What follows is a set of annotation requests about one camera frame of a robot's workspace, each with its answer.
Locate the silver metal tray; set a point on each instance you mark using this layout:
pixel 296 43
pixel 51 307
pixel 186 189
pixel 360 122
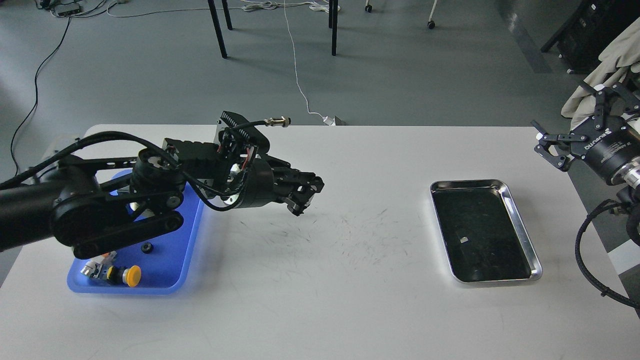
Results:
pixel 484 236

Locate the yellow push button switch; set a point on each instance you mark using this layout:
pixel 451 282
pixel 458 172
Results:
pixel 113 275

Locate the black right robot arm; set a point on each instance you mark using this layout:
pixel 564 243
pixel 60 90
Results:
pixel 616 221

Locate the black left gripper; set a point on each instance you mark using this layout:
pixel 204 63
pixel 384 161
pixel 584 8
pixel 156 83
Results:
pixel 273 180

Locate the blue plastic tray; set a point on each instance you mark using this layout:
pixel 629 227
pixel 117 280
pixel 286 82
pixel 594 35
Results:
pixel 163 271

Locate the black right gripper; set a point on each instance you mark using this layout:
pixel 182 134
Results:
pixel 605 150

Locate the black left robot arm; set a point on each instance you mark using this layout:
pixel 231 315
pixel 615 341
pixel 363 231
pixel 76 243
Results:
pixel 112 189

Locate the beige cloth on chair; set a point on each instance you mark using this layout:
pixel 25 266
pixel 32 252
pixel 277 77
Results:
pixel 619 60

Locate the orange white switch block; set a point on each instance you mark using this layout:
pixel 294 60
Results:
pixel 105 258

